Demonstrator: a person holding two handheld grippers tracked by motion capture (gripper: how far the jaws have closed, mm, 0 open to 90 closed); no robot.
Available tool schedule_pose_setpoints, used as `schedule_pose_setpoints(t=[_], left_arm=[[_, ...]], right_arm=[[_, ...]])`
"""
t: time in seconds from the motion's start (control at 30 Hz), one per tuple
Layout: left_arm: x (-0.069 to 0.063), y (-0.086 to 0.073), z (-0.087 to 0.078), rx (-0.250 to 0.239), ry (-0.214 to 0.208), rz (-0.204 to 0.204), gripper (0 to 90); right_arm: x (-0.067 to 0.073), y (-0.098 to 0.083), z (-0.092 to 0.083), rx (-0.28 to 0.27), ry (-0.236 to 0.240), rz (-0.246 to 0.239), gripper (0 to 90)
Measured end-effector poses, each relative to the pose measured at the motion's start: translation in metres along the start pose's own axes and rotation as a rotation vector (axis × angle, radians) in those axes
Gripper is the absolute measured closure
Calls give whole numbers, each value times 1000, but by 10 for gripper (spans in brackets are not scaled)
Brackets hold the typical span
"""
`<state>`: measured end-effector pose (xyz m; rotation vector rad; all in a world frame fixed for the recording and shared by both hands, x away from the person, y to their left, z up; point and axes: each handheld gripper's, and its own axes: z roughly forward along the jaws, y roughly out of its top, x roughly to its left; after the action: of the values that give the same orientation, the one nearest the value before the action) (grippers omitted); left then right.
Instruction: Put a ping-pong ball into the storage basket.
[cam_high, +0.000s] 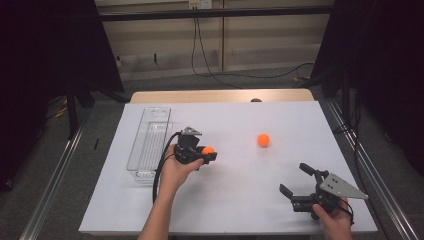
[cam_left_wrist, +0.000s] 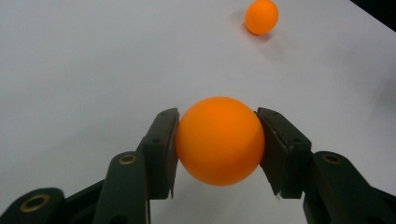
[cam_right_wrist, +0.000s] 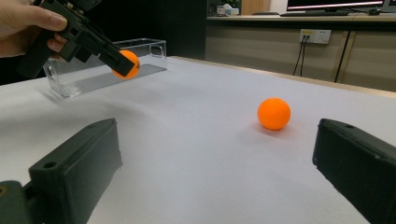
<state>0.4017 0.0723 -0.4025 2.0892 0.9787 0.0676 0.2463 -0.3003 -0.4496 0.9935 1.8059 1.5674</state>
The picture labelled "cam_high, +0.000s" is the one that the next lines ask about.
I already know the black curtain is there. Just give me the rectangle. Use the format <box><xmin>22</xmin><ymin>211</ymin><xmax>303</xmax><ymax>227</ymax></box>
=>
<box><xmin>309</xmin><ymin>0</ymin><xmax>424</xmax><ymax>178</ymax></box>
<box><xmin>0</xmin><ymin>0</ymin><xmax>125</xmax><ymax>193</ymax></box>

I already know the right hand-held gripper black cable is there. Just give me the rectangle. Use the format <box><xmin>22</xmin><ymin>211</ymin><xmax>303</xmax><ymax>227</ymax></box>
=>
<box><xmin>338</xmin><ymin>198</ymin><xmax>355</xmax><ymax>225</ymax></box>

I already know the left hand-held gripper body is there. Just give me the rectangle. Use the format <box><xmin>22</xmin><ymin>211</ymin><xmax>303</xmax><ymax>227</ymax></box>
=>
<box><xmin>172</xmin><ymin>126</ymin><xmax>205</xmax><ymax>165</ymax></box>

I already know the black power cable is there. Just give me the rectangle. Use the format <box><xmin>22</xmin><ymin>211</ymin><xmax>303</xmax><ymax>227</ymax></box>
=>
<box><xmin>195</xmin><ymin>18</ymin><xmax>316</xmax><ymax>80</ymax></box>
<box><xmin>190</xmin><ymin>9</ymin><xmax>243</xmax><ymax>90</ymax></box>

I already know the left hand-held gripper black cable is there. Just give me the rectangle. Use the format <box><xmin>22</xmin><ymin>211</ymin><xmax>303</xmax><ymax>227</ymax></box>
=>
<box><xmin>152</xmin><ymin>131</ymin><xmax>183</xmax><ymax>205</ymax></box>

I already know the hand-held gripper black cable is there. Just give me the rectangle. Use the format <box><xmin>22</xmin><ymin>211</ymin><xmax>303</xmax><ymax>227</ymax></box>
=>
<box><xmin>338</xmin><ymin>198</ymin><xmax>355</xmax><ymax>225</ymax></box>
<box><xmin>152</xmin><ymin>131</ymin><xmax>183</xmax><ymax>205</ymax></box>

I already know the aluminium floor rail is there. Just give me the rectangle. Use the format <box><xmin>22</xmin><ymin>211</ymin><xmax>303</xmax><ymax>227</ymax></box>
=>
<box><xmin>18</xmin><ymin>123</ymin><xmax>88</xmax><ymax>240</ymax></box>
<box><xmin>324</xmin><ymin>99</ymin><xmax>421</xmax><ymax>240</ymax></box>

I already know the black horizontal frame bar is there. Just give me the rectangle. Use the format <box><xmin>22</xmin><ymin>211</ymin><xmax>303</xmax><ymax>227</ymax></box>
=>
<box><xmin>98</xmin><ymin>5</ymin><xmax>336</xmax><ymax>23</ymax></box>

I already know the black metal stand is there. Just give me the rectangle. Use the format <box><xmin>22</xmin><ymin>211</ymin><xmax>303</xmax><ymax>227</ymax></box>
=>
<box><xmin>341</xmin><ymin>76</ymin><xmax>354</xmax><ymax>134</ymax></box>
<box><xmin>65</xmin><ymin>78</ymin><xmax>95</xmax><ymax>141</ymax></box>

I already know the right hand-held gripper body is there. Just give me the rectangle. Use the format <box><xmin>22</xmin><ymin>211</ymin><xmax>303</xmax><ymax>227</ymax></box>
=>
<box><xmin>290</xmin><ymin>169</ymin><xmax>370</xmax><ymax>221</ymax></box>

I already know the person's right hand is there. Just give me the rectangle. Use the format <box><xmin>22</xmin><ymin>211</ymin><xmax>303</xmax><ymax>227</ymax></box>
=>
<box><xmin>312</xmin><ymin>197</ymin><xmax>354</xmax><ymax>240</ymax></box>

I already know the white wall socket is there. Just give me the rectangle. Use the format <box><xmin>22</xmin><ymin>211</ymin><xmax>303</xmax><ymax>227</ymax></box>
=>
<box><xmin>188</xmin><ymin>0</ymin><xmax>213</xmax><ymax>10</ymax></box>

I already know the person's left hand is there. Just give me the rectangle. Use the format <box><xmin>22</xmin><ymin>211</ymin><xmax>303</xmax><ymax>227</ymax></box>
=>
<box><xmin>159</xmin><ymin>143</ymin><xmax>205</xmax><ymax>198</ymax></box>

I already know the beige panelled desk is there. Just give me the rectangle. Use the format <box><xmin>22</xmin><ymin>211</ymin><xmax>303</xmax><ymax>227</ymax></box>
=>
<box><xmin>94</xmin><ymin>0</ymin><xmax>336</xmax><ymax>82</ymax></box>

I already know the clear plastic tray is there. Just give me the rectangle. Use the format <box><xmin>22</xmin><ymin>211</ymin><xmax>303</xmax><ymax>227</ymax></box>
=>
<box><xmin>125</xmin><ymin>106</ymin><xmax>174</xmax><ymax>184</ymax></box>

